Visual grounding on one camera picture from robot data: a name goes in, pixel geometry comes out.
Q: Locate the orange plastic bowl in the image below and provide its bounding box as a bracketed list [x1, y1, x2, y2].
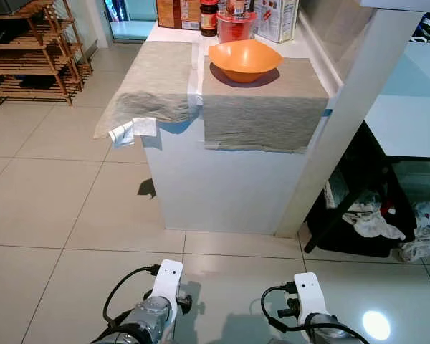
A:
[208, 39, 283, 84]

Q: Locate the black fabric bag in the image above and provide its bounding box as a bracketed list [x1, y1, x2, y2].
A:
[306, 168, 416, 259]

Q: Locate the white crumpled cloth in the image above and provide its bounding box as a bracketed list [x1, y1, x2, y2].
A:
[342, 202, 406, 242]

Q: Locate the white counter cabinet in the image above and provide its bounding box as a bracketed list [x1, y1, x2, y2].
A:
[140, 21, 345, 237]

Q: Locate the white plastic bag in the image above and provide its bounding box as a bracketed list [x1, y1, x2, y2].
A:
[396, 202, 430, 263]

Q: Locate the white cloth label tag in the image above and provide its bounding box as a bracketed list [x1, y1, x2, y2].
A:
[109, 116, 158, 148]

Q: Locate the grey cloth placemat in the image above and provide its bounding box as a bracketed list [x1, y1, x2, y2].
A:
[93, 41, 201, 140]
[201, 56, 330, 154]

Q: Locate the red plastic cup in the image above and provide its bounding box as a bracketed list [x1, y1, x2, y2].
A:
[216, 10, 257, 44]

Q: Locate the glass balcony door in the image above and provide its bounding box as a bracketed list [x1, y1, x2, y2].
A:
[104, 0, 158, 42]

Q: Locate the dark jar with red lid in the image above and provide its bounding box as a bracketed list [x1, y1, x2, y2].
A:
[199, 0, 220, 37]

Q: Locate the white carton box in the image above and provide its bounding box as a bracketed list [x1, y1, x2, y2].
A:
[254, 0, 300, 44]

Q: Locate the brown cardboard box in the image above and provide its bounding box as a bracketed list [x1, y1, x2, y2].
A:
[156, 0, 201, 31]

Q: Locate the wooden shelf rack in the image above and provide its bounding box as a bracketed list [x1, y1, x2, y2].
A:
[0, 0, 94, 107]

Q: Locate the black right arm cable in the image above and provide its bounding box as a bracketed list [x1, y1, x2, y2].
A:
[261, 282, 371, 344]

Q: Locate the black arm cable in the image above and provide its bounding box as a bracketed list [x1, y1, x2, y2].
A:
[102, 264, 163, 328]
[261, 282, 371, 344]

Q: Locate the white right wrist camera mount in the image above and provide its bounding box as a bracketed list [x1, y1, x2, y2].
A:
[293, 272, 330, 323]

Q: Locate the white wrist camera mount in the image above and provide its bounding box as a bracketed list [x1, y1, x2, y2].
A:
[293, 272, 330, 323]
[150, 259, 184, 307]

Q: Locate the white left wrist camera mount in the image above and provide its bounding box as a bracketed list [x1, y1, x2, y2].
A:
[150, 259, 184, 307]

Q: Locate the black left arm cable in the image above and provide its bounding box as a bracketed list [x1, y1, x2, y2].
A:
[102, 264, 163, 328]

